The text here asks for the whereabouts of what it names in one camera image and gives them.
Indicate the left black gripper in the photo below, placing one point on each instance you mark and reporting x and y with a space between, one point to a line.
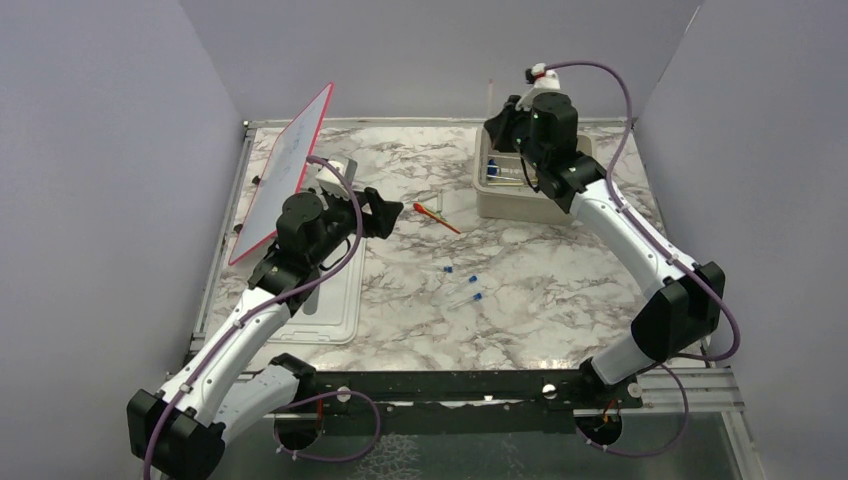
383 215

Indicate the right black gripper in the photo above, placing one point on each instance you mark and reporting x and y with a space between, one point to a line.
496 127

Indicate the red plastic spoon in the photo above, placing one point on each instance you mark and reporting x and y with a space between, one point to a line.
420 208

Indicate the blue cap test tube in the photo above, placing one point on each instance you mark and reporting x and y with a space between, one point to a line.
439 272
456 288
472 299

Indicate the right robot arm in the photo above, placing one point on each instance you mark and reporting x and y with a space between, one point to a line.
682 294

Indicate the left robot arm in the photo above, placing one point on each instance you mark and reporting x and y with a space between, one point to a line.
182 430

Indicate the beige plastic bin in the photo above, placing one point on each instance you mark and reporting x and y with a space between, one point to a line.
513 203

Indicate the red framed whiteboard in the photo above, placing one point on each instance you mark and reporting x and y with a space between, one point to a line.
282 175

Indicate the white bin lid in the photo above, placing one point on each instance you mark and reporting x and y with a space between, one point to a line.
330 315

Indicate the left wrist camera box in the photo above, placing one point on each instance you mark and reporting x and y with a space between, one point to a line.
336 184

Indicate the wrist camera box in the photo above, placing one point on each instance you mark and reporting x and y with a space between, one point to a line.
541 80
336 184

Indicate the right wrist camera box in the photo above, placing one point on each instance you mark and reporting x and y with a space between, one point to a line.
541 80

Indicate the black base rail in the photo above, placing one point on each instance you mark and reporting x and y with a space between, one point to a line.
447 403

